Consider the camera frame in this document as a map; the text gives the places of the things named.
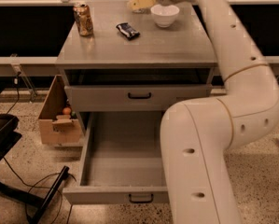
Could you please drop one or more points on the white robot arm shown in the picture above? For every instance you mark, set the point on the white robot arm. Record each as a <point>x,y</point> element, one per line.
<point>194,134</point>

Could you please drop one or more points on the small orange fruit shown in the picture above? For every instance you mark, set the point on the small orange fruit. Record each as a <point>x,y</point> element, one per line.
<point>67,111</point>

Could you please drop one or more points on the gold soda can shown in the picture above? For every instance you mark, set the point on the gold soda can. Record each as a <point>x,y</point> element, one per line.
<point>83,20</point>

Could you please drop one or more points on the brown cardboard box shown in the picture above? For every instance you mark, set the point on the brown cardboard box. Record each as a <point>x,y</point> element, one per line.
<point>55,127</point>

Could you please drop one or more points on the black drawer handle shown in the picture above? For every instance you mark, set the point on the black drawer handle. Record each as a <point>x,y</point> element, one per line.
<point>139,96</point>
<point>141,198</point>

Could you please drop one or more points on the grey window rail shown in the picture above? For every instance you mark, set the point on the grey window rail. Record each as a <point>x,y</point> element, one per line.
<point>31,66</point>

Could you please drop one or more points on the grey closed upper drawer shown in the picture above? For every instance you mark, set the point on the grey closed upper drawer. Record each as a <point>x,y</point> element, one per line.
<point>115,98</point>

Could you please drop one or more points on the grey open lower drawer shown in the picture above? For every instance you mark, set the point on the grey open lower drawer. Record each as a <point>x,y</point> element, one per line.
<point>121,155</point>

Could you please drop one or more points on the dark blue snack bar wrapper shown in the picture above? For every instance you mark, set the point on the dark blue snack bar wrapper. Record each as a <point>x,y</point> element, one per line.
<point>126,30</point>

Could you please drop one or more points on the white ceramic bowl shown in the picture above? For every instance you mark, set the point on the white ceramic bowl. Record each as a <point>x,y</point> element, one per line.
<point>164,16</point>

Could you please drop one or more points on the black lower drawer handle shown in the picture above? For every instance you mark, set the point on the black lower drawer handle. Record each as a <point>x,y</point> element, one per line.
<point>141,198</point>

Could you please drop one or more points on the grey drawer cabinet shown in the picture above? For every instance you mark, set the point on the grey drawer cabinet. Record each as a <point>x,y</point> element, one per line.
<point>178,55</point>

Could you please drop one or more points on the black upper drawer handle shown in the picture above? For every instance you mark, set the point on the black upper drawer handle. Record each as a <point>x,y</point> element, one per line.
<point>139,96</point>

